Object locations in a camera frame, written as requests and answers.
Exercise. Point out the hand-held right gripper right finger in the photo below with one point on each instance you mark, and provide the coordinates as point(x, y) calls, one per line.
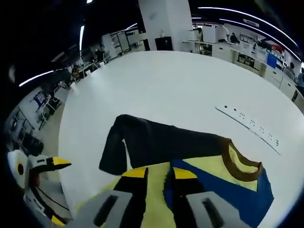
point(187, 187)

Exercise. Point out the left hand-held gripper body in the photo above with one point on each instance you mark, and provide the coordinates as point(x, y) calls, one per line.
point(14, 161)

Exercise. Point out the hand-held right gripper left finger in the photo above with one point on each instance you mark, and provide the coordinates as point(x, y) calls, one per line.
point(133, 194)

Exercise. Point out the yellow blue brown garment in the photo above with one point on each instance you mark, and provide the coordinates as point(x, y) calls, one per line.
point(166, 142)

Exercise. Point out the black office chair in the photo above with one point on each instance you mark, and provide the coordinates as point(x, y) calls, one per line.
point(33, 143)

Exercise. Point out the long ceiling light strip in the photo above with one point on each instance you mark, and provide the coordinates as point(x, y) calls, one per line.
point(256, 26)
point(82, 38)
point(249, 15)
point(35, 78)

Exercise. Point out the white table socket strip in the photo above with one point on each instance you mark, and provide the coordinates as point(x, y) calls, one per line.
point(251, 128)

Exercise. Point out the white cabinet row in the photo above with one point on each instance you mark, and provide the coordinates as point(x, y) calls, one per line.
point(237, 53)

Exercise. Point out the black cabinet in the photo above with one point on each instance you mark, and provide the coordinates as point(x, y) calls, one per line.
point(164, 44)

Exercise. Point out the blue crate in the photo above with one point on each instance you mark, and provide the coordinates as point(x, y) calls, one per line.
point(272, 61)

